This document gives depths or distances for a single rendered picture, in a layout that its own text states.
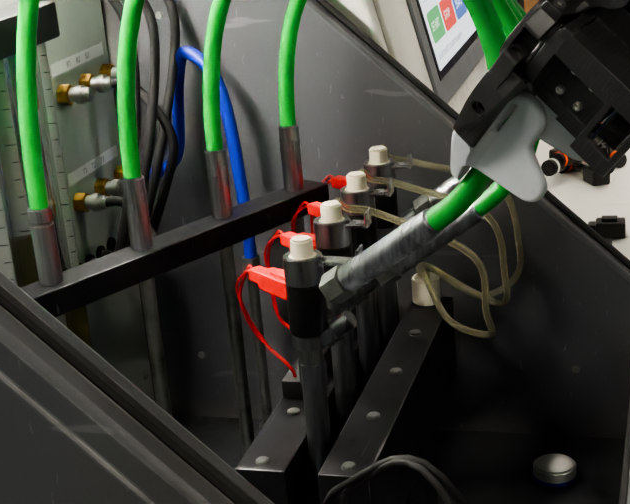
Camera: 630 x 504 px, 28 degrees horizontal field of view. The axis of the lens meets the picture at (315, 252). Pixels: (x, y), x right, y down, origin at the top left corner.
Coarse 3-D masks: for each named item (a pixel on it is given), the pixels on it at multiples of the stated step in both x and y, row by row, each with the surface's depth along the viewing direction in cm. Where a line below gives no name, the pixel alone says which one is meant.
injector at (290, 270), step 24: (288, 264) 87; (312, 264) 87; (288, 288) 88; (312, 288) 88; (288, 312) 89; (312, 312) 88; (312, 336) 89; (336, 336) 89; (312, 360) 90; (312, 384) 90; (312, 408) 91; (312, 432) 92; (312, 456) 93; (312, 480) 94
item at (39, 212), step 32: (32, 0) 86; (480, 0) 68; (32, 32) 87; (480, 32) 68; (32, 64) 88; (32, 96) 89; (32, 128) 90; (32, 160) 91; (32, 192) 92; (480, 192) 72; (448, 224) 74
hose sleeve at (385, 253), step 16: (416, 224) 74; (384, 240) 76; (400, 240) 75; (416, 240) 75; (368, 256) 77; (384, 256) 76; (400, 256) 76; (352, 272) 78; (368, 272) 77; (352, 288) 79
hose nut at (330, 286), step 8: (328, 272) 80; (336, 272) 79; (320, 280) 80; (328, 280) 79; (336, 280) 79; (320, 288) 80; (328, 288) 79; (336, 288) 79; (344, 288) 79; (328, 296) 80; (336, 296) 79; (344, 296) 80
